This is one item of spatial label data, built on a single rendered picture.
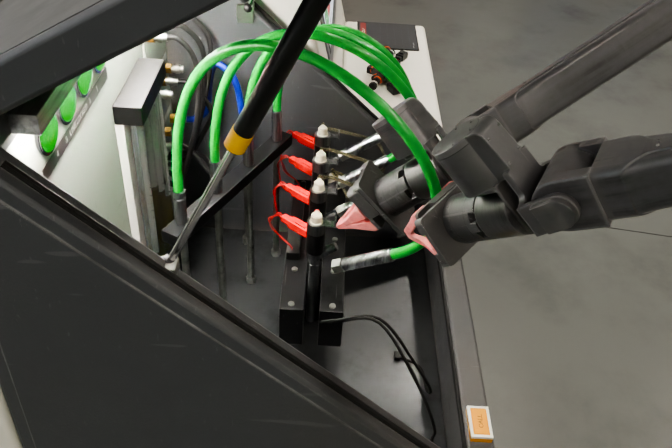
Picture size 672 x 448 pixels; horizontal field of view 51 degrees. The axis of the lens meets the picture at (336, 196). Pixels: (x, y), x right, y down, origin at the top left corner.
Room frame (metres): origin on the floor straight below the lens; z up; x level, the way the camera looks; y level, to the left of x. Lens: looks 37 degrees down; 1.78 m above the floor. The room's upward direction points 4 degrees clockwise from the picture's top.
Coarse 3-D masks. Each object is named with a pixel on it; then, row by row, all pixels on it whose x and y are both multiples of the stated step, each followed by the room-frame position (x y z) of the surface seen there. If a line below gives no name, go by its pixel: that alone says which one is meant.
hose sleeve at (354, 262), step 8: (392, 248) 0.69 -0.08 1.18; (352, 256) 0.70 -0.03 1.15; (360, 256) 0.70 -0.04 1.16; (368, 256) 0.69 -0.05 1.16; (376, 256) 0.68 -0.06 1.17; (384, 256) 0.68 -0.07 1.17; (344, 264) 0.70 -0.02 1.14; (352, 264) 0.69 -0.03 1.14; (360, 264) 0.69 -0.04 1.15; (368, 264) 0.69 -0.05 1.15; (376, 264) 0.68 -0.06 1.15
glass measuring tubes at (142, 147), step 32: (160, 64) 0.94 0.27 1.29; (128, 96) 0.84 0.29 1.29; (160, 96) 0.93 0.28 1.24; (128, 128) 0.83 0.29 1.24; (160, 128) 0.93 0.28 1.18; (128, 160) 0.81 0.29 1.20; (160, 160) 0.90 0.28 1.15; (128, 192) 0.81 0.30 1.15; (160, 192) 0.89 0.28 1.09; (160, 224) 0.86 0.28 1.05
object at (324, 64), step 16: (224, 48) 0.77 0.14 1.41; (240, 48) 0.76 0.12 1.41; (256, 48) 0.75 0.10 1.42; (272, 48) 0.74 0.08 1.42; (304, 48) 0.74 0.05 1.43; (208, 64) 0.77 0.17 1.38; (320, 64) 0.72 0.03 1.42; (336, 64) 0.72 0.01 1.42; (192, 80) 0.78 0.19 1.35; (352, 80) 0.71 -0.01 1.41; (368, 96) 0.70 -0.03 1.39; (176, 112) 0.79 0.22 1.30; (384, 112) 0.69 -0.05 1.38; (176, 128) 0.79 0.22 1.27; (400, 128) 0.68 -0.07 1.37; (176, 144) 0.80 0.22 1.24; (416, 144) 0.68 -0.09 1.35; (176, 160) 0.80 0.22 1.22; (176, 176) 0.80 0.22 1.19; (432, 176) 0.66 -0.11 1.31; (176, 192) 0.80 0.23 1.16; (432, 192) 0.66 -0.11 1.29; (400, 256) 0.67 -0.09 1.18
